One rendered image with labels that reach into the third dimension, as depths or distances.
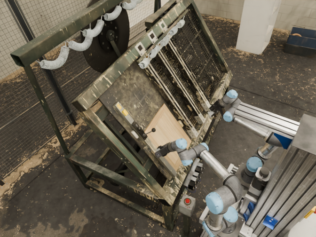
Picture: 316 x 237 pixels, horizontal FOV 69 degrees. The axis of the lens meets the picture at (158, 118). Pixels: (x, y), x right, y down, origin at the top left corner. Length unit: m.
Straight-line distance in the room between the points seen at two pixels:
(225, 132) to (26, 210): 3.14
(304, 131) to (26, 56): 1.79
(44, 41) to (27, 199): 2.49
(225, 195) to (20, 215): 2.96
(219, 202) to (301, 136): 0.55
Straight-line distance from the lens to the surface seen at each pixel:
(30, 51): 1.90
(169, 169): 2.28
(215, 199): 1.41
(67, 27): 2.10
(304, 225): 2.01
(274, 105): 4.56
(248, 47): 5.83
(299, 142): 1.29
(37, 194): 3.82
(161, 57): 2.39
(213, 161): 1.59
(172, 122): 2.39
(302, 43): 5.93
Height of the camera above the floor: 2.96
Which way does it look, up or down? 47 degrees down
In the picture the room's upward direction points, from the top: 7 degrees counter-clockwise
